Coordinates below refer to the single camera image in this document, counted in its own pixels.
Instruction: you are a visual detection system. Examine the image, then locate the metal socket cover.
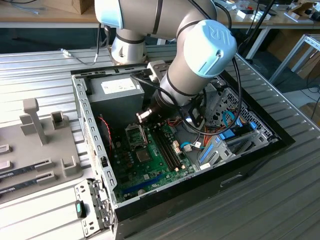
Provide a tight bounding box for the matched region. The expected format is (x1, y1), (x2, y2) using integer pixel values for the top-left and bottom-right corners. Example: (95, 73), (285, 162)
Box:
(124, 122), (148, 151)

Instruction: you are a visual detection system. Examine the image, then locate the red orange wire bundle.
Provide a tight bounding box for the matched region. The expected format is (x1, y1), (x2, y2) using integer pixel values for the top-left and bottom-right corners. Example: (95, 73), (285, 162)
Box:
(166, 116), (187, 129)

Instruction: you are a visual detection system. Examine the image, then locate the dark RAM stick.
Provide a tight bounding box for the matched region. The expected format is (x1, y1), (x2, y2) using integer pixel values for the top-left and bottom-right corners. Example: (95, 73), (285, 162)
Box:
(0, 178), (41, 195)
(0, 165), (38, 179)

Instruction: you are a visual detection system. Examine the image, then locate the small white box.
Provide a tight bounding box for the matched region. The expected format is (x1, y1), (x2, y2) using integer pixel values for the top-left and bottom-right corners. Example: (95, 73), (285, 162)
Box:
(236, 9), (254, 20)

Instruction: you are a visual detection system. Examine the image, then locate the thick black camera cable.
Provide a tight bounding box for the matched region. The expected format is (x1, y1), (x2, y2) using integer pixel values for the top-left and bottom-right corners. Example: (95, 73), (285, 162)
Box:
(129, 57), (243, 137)

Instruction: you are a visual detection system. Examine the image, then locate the beige board connector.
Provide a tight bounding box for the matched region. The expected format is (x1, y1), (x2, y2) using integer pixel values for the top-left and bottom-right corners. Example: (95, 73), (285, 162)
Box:
(172, 139), (183, 155)

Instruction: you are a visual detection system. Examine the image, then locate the brown cardboard box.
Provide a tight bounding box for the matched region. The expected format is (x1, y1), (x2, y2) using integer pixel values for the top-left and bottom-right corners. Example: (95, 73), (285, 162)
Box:
(297, 47), (320, 80)
(41, 0), (98, 15)

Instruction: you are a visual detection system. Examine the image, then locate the CPU socket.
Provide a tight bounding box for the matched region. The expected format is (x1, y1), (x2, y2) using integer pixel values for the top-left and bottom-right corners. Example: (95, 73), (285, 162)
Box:
(133, 147), (153, 166)

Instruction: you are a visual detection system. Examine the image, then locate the black RAM slot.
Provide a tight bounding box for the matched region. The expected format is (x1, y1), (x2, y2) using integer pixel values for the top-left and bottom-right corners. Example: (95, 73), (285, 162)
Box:
(150, 127), (176, 172)
(153, 127), (179, 172)
(159, 127), (185, 171)
(156, 127), (182, 171)

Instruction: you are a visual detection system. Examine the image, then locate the grey metal disk bay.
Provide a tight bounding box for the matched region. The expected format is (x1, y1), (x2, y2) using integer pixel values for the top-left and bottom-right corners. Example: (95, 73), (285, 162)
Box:
(198, 122), (279, 171)

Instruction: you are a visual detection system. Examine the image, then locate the grey cable with metal plug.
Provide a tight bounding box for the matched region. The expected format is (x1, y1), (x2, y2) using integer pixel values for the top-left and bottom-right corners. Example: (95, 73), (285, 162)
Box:
(59, 23), (111, 66)

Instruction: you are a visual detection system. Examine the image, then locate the grey power supply unit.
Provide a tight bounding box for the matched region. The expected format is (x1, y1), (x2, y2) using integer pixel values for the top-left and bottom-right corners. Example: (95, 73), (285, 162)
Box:
(86, 73), (146, 126)

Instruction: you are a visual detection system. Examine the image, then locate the black disk with blue carrier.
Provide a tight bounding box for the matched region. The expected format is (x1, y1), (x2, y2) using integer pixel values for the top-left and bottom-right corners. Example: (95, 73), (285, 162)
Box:
(216, 121), (257, 145)

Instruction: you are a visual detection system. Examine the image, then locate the red black twisted wire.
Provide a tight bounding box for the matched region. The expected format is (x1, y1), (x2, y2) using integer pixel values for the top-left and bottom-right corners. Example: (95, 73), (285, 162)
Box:
(97, 115), (113, 150)

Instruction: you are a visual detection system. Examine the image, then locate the blue plastic carrier rail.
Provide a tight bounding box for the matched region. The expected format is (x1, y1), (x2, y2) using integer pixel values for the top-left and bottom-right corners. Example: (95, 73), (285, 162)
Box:
(199, 141), (219, 166)

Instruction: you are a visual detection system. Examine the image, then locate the long wooden desk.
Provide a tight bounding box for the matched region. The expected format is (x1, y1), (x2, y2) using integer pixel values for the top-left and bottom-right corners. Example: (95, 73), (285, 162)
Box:
(0, 0), (320, 60)

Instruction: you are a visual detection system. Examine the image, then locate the black stand pole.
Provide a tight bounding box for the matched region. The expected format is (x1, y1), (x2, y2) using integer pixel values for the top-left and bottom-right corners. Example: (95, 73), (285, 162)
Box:
(237, 0), (276, 60)

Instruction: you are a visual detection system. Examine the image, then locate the grey parts rack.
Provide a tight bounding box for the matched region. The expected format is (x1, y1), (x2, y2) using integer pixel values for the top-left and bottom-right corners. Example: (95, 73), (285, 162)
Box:
(0, 97), (85, 201)

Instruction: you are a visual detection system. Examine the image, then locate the black teal latch handle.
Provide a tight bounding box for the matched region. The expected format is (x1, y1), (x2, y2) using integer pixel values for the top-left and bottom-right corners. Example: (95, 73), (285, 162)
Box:
(75, 199), (88, 219)

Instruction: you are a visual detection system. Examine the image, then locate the aluminium profile frame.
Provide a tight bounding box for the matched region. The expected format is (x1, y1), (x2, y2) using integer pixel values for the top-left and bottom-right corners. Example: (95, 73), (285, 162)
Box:
(268, 33), (320, 85)

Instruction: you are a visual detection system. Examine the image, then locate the black open PC case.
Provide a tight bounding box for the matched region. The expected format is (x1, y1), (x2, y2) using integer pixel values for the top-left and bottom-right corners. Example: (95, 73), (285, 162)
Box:
(70, 56), (296, 240)

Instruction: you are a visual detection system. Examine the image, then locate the grey metal drive cage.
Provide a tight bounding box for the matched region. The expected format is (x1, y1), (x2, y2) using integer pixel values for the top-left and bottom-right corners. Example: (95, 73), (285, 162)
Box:
(203, 81), (227, 121)

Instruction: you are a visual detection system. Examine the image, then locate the green motherboard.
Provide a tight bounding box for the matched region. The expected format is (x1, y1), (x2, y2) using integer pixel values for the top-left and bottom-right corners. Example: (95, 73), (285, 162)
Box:
(109, 119), (200, 202)

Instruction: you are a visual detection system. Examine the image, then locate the blue expansion slot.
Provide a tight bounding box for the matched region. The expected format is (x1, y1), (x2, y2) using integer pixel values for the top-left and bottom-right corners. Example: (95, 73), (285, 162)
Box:
(122, 174), (165, 196)

